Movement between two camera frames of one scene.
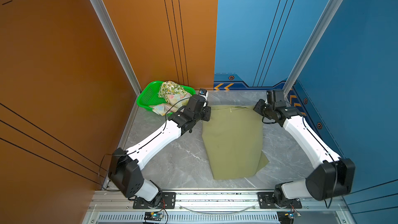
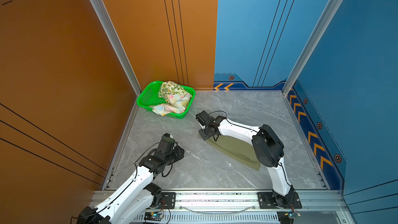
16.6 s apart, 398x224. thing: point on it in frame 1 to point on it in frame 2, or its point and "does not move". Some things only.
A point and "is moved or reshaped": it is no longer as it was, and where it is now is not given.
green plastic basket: [148, 95] does not move
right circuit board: [287, 217] does not move
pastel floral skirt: [174, 103] does not move
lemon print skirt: [170, 87] does not move
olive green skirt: [233, 139] is moved or reshaped
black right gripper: [258, 107] to [204, 137]
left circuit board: [152, 216] does not move
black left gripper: [206, 111] to [180, 154]
